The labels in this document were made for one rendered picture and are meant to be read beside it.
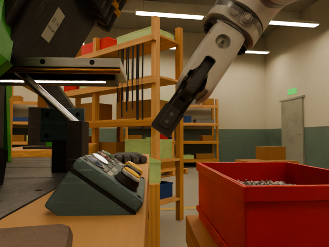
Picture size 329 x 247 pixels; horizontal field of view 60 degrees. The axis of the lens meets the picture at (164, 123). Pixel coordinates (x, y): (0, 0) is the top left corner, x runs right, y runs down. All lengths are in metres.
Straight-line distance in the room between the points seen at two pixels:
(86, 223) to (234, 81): 10.29
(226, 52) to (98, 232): 0.27
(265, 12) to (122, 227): 0.34
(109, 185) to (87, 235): 0.07
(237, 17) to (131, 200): 0.28
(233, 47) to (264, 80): 10.62
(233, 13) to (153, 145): 2.70
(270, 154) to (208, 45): 6.68
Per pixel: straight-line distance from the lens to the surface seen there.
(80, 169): 0.30
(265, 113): 10.86
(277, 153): 7.16
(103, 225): 0.27
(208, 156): 9.43
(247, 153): 10.52
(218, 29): 0.41
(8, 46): 0.58
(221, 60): 0.39
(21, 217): 0.32
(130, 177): 0.30
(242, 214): 0.37
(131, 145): 3.34
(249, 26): 0.43
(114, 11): 0.88
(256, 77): 10.89
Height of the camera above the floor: 0.98
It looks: 3 degrees up
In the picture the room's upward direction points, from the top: straight up
